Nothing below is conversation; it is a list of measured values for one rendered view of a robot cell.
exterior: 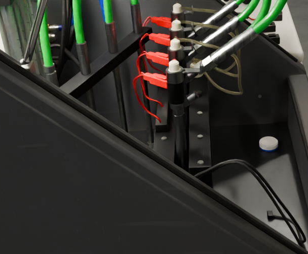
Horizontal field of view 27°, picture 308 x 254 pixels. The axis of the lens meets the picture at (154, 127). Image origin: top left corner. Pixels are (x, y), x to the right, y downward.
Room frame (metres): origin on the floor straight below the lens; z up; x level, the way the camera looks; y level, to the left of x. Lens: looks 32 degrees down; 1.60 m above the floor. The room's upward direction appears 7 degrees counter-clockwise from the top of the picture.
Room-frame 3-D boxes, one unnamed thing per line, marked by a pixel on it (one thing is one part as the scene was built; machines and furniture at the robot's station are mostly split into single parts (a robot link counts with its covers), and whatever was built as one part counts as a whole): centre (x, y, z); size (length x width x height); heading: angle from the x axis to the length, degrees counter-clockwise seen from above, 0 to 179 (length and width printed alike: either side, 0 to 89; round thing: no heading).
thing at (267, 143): (1.09, -0.24, 0.84); 0.04 x 0.04 x 0.01
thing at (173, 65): (0.90, -0.04, 1.14); 0.02 x 0.02 x 0.03
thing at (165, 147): (1.02, -0.06, 0.91); 0.34 x 0.10 x 0.15; 174
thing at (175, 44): (0.98, -0.05, 1.14); 0.02 x 0.02 x 0.03
